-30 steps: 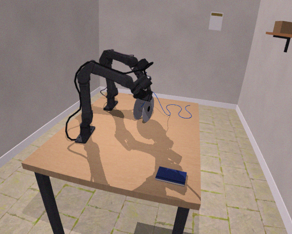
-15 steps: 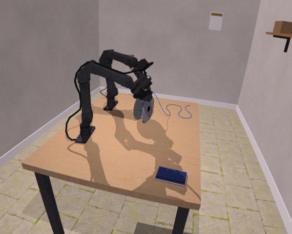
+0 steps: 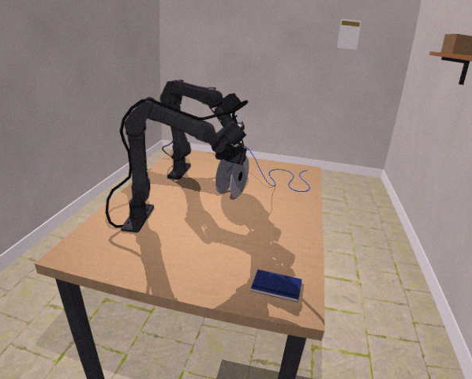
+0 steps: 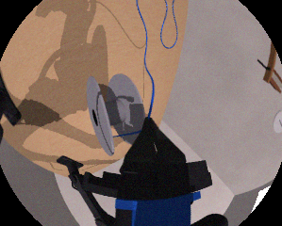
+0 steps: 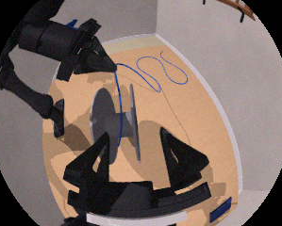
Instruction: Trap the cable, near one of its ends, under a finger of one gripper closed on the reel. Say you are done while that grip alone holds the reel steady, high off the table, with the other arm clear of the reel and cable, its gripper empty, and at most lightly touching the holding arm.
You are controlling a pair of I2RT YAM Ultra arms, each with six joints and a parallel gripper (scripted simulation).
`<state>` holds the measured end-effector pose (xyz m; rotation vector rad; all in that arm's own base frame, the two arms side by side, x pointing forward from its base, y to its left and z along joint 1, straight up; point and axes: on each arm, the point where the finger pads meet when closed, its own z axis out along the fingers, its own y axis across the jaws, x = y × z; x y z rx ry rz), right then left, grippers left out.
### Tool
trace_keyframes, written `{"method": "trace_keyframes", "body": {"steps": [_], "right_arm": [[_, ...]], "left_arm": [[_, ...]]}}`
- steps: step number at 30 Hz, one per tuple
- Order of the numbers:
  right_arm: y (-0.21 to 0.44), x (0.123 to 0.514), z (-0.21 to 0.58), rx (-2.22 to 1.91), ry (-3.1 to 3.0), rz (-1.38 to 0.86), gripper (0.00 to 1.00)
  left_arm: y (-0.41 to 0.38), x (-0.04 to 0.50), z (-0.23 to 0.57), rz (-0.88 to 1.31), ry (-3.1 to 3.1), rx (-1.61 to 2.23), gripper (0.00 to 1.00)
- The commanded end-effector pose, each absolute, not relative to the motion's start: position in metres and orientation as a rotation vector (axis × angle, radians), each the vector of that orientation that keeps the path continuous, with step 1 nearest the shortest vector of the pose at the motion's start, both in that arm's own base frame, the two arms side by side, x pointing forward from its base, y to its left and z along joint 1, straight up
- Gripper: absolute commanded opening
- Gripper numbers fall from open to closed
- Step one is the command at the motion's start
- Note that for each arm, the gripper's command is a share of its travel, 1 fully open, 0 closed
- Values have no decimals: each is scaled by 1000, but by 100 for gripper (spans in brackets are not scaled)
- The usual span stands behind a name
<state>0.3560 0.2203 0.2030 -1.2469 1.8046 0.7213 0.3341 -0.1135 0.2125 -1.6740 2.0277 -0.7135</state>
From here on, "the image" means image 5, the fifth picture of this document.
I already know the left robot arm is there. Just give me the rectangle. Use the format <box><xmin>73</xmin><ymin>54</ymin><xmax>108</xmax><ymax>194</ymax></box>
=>
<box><xmin>0</xmin><ymin>0</ymin><xmax>64</xmax><ymax>137</ymax></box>

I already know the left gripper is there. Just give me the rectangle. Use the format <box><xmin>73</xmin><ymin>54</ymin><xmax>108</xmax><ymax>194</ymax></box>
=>
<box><xmin>37</xmin><ymin>18</ymin><xmax>117</xmax><ymax>82</ymax></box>

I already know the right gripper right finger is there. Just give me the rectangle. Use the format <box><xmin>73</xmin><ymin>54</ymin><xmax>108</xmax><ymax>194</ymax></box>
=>
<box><xmin>159</xmin><ymin>127</ymin><xmax>209</xmax><ymax>186</ymax></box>

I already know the grey disc with black centre hole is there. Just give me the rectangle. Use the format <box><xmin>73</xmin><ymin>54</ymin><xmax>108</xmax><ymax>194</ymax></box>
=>
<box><xmin>90</xmin><ymin>84</ymin><xmax>141</xmax><ymax>165</ymax></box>

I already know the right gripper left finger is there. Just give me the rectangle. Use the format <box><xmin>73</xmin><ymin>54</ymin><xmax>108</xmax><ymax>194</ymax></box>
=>
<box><xmin>64</xmin><ymin>132</ymin><xmax>109</xmax><ymax>182</ymax></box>

